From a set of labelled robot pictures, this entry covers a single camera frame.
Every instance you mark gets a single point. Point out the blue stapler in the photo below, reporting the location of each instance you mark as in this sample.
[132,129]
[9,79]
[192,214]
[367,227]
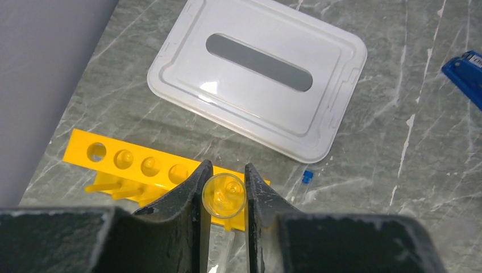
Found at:
[465,72]

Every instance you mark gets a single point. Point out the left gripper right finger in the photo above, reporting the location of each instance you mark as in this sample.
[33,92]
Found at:
[281,238]

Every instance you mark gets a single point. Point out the clear test tube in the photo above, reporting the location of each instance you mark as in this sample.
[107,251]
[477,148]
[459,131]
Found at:
[224,198]

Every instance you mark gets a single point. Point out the white plastic lid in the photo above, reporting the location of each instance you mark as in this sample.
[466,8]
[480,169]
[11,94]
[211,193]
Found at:
[262,69]

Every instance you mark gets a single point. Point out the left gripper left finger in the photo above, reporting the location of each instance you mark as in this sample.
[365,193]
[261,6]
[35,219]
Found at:
[170,234]

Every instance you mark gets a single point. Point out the yellow test tube rack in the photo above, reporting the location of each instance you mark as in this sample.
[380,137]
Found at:
[125,170]

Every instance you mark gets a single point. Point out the blue capped tube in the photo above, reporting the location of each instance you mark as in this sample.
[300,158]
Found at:
[301,187]

